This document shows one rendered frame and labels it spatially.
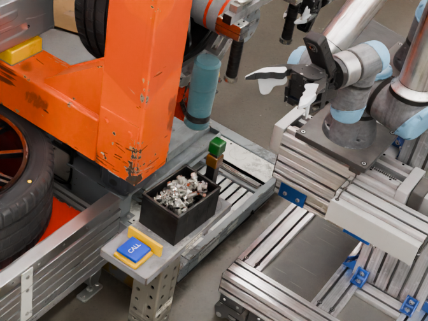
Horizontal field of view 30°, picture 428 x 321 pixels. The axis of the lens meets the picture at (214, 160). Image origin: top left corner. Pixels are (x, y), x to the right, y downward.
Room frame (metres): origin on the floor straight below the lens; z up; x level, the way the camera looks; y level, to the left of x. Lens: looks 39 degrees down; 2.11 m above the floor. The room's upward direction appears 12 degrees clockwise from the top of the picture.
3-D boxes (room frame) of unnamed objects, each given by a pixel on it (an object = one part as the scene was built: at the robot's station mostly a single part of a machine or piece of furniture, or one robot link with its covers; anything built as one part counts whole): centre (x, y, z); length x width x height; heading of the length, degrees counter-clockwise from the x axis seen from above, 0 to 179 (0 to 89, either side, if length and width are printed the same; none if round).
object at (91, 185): (2.19, 0.40, 0.26); 0.42 x 0.18 x 0.35; 62
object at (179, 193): (1.75, 0.07, 0.51); 0.20 x 0.14 x 0.13; 149
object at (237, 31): (2.11, 0.03, 0.93); 0.09 x 0.05 x 0.05; 62
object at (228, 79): (2.10, 0.00, 0.83); 0.04 x 0.04 x 0.16
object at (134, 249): (1.57, 0.17, 0.47); 0.07 x 0.07 x 0.02; 62
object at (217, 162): (1.89, 0.00, 0.59); 0.04 x 0.04 x 0.04; 62
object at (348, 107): (1.57, -0.27, 1.11); 0.11 x 0.08 x 0.11; 49
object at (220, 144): (1.89, 0.00, 0.64); 0.04 x 0.04 x 0.04; 62
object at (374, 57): (1.56, -0.28, 1.21); 0.11 x 0.08 x 0.09; 139
